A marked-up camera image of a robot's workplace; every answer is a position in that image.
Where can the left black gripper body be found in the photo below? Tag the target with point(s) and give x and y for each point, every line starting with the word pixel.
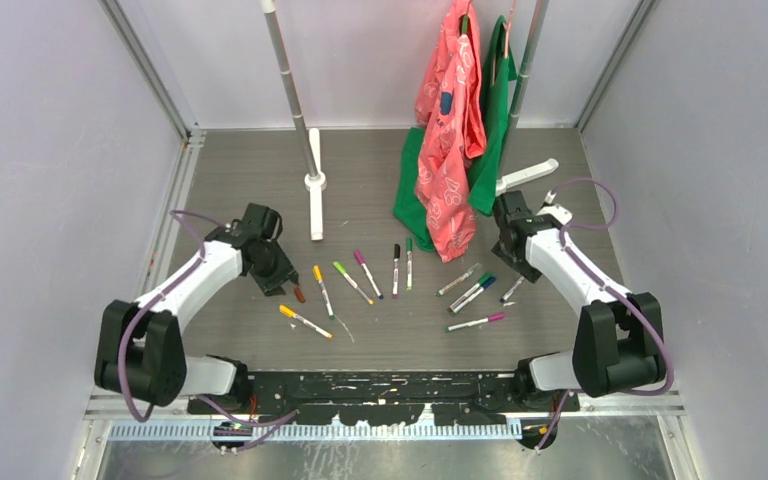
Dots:
pixel 273 269

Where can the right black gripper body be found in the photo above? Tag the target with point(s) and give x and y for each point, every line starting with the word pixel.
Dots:
pixel 513 259

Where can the brown pen cap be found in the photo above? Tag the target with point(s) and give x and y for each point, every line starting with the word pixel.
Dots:
pixel 299 294

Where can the black cap marker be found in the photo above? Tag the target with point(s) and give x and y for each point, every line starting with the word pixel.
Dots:
pixel 396 270

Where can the white clothes rack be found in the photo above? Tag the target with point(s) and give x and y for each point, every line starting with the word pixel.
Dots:
pixel 315 180

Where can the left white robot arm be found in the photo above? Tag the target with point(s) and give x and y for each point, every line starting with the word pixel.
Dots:
pixel 140 351

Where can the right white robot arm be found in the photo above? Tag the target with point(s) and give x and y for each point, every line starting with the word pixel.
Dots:
pixel 618 344

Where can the orange cap marker upper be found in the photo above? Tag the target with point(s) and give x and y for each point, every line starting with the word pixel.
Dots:
pixel 323 290

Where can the orange cap marker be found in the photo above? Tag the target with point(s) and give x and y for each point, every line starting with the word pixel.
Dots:
pixel 323 290
pixel 288 312

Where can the orange cap marker lower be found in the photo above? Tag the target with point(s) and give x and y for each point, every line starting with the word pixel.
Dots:
pixel 288 312

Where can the light green cap marker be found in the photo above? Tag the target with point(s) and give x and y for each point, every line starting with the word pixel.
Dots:
pixel 355 286

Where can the grey clear cap marker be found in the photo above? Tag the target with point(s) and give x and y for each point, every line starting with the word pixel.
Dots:
pixel 458 280

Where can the small marker far right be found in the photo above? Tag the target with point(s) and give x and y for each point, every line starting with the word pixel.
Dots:
pixel 506 296

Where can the blue cap marker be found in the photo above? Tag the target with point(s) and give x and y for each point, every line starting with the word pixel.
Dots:
pixel 472 296

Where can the purple cap marker left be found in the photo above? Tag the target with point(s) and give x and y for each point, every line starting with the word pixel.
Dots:
pixel 363 264

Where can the magenta cap marker right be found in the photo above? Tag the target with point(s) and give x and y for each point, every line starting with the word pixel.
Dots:
pixel 475 323

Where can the pink patterned shirt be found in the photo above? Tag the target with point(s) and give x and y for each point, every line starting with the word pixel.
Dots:
pixel 448 109

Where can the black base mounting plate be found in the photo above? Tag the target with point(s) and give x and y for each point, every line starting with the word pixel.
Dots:
pixel 384 398

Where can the green t-shirt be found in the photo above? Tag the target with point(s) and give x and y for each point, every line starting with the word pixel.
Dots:
pixel 498 72

